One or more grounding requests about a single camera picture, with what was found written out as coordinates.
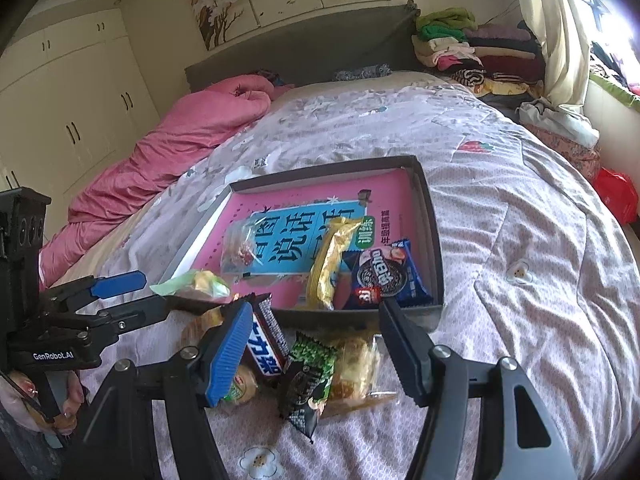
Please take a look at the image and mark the dark Snickers bar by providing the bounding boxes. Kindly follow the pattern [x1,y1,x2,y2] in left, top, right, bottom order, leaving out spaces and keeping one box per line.
[247,294,288,379]

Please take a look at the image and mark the light green pastry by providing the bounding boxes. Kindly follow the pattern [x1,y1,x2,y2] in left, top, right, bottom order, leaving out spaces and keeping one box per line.
[150,270,231,301]

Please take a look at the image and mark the clear flaky pastry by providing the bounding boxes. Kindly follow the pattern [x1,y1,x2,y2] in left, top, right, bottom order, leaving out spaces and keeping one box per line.
[323,330,399,418]

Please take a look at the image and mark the green black seaweed snack packet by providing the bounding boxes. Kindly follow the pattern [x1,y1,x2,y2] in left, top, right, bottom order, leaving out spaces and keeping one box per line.
[278,332,337,441]

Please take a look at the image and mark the clear round cake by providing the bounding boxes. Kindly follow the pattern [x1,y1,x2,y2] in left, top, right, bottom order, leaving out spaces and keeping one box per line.
[220,219,262,274]

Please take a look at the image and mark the blue Oreo cookie packet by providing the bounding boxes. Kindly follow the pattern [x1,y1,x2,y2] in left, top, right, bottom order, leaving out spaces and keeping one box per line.
[343,238,433,310]

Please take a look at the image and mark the yellow chocolate bar wrapper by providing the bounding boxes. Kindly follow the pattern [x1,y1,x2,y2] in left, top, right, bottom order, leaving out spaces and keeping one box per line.
[306,217,362,310]

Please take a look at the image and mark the round scallion biscuit packet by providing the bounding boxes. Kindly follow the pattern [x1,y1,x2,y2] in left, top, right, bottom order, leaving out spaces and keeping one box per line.
[180,301,258,408]

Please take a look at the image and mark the person's left hand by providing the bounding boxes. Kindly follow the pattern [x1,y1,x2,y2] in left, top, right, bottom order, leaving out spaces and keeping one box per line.
[1,370,86,437]

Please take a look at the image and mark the pink and blue book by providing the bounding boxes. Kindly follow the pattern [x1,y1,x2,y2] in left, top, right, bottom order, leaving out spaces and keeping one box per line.
[192,169,416,309]

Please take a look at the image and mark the lilac patterned bedspread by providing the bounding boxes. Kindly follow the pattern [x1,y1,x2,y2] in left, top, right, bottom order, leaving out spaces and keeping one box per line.
[67,73,639,479]

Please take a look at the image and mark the black shallow cardboard tray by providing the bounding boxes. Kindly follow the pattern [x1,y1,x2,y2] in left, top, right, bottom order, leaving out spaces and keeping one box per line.
[162,155,444,330]

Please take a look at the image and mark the cream wardrobe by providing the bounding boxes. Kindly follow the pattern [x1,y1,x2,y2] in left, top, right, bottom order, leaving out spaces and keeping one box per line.
[1,9,158,238]

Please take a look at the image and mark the pink quilt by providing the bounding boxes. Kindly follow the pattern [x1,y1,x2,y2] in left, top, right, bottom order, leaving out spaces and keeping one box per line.
[39,74,288,289]

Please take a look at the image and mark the red plastic bag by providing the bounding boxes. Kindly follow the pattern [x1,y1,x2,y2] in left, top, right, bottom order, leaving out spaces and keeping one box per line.
[593,168,639,224]

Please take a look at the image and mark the stack of folded clothes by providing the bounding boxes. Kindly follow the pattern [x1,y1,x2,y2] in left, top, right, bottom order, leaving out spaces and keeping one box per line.
[411,8,546,99]

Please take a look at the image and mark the dark grey headboard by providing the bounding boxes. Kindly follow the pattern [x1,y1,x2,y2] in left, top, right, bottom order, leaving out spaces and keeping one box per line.
[184,0,421,92]

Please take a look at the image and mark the cream curtain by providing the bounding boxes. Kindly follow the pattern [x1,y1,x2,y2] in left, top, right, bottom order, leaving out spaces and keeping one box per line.
[518,0,590,110]

